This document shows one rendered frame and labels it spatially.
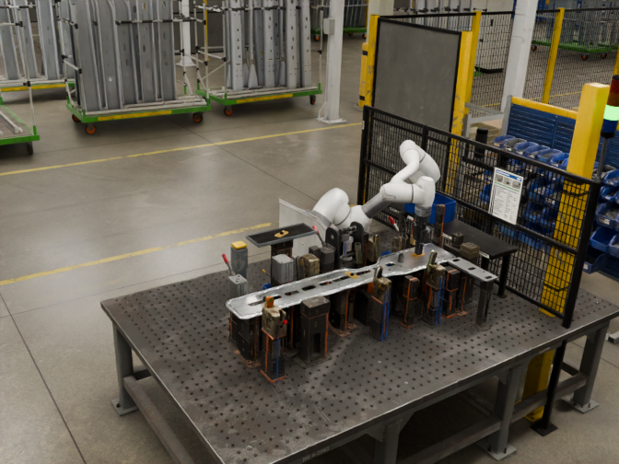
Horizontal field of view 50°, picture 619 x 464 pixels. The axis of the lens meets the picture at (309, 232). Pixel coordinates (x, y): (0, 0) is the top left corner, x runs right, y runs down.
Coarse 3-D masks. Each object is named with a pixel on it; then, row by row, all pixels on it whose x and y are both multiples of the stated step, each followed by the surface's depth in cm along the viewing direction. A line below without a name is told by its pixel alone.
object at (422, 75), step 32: (384, 32) 615; (416, 32) 579; (448, 32) 547; (384, 64) 624; (416, 64) 586; (448, 64) 555; (384, 96) 633; (416, 96) 594; (448, 96) 563; (416, 128) 604; (448, 128) 571
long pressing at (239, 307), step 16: (384, 256) 375; (448, 256) 379; (336, 272) 356; (352, 272) 357; (384, 272) 358; (400, 272) 358; (272, 288) 336; (288, 288) 337; (320, 288) 338; (336, 288) 339; (240, 304) 321; (288, 304) 323
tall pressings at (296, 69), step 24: (240, 0) 1088; (264, 0) 1082; (288, 0) 1082; (240, 24) 1066; (264, 24) 1095; (288, 24) 1093; (240, 48) 1077; (264, 48) 1108; (288, 48) 1105; (240, 72) 1089; (264, 72) 1122; (288, 72) 1118
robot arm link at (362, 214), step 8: (424, 160) 408; (432, 160) 412; (424, 168) 409; (432, 168) 411; (416, 176) 412; (424, 176) 412; (432, 176) 412; (376, 200) 427; (352, 208) 436; (360, 208) 433; (368, 208) 430; (376, 208) 428; (352, 216) 432; (360, 216) 430; (368, 216) 432; (344, 224) 432; (368, 224) 434
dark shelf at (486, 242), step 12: (396, 204) 442; (408, 216) 427; (432, 228) 411; (444, 228) 408; (456, 228) 408; (468, 228) 409; (468, 240) 392; (480, 240) 393; (492, 240) 394; (480, 252) 381; (492, 252) 378; (504, 252) 380
